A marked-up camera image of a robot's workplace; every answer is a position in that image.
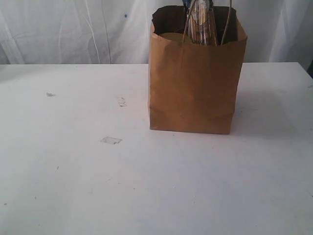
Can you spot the clear jar with gold lid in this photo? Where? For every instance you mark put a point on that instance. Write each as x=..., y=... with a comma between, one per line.
x=170, y=37

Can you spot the spaghetti packet dark blue ends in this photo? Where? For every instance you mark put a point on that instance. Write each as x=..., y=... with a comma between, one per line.
x=200, y=24

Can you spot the large brown paper shopping bag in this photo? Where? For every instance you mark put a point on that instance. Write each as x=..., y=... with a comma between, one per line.
x=193, y=88

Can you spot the clear tape piece on table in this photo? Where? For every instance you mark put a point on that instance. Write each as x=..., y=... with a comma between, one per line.
x=110, y=140

